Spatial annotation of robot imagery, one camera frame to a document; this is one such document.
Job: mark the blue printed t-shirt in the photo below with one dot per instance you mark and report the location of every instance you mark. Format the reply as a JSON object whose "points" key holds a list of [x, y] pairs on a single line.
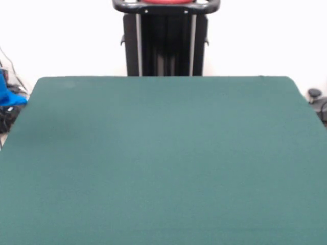
{"points": [[15, 100]]}

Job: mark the dark green table cloth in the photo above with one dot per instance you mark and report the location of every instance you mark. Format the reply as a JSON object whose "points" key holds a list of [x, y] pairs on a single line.
{"points": [[102, 166]]}

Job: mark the black chair part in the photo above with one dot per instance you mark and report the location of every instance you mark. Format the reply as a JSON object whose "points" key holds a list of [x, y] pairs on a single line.
{"points": [[316, 99]]}

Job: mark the black electronics box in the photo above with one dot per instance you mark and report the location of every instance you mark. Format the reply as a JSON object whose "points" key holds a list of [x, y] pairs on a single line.
{"points": [[7, 74]]}

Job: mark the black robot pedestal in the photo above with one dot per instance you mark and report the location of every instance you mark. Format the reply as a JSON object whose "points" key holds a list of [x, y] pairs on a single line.
{"points": [[166, 46]]}

